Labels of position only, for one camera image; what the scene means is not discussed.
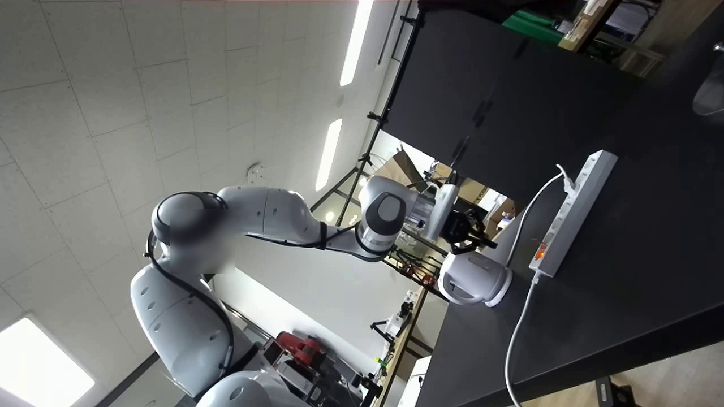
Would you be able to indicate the green box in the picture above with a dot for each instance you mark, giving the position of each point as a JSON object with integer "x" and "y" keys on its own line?
{"x": 535, "y": 27}

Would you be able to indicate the red machine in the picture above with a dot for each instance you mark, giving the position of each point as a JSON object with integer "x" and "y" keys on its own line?
{"x": 297, "y": 351}

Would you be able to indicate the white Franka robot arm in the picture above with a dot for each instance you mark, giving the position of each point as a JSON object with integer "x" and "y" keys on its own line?
{"x": 181, "y": 325}

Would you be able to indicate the black tripod stand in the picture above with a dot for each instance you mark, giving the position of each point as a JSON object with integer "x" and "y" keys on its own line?
{"x": 343, "y": 189}

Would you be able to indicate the brown cardboard box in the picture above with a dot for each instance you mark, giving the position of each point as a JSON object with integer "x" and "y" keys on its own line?
{"x": 585, "y": 27}

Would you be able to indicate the black backdrop crossbar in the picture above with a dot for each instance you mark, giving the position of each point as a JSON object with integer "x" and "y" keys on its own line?
{"x": 371, "y": 116}

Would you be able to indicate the round ceiling sensor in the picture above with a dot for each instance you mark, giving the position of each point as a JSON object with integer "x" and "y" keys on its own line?
{"x": 254, "y": 174}

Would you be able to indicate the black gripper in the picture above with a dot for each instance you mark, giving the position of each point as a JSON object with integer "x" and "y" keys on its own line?
{"x": 464, "y": 229}

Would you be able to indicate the rectangular ceiling light panel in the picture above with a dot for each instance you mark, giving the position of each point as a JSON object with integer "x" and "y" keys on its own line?
{"x": 37, "y": 369}
{"x": 357, "y": 47}
{"x": 328, "y": 155}

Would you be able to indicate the white multi-socket power strip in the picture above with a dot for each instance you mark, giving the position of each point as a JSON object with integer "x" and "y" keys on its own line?
{"x": 575, "y": 214}

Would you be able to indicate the black backdrop panel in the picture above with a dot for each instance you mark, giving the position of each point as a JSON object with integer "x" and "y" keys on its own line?
{"x": 468, "y": 91}

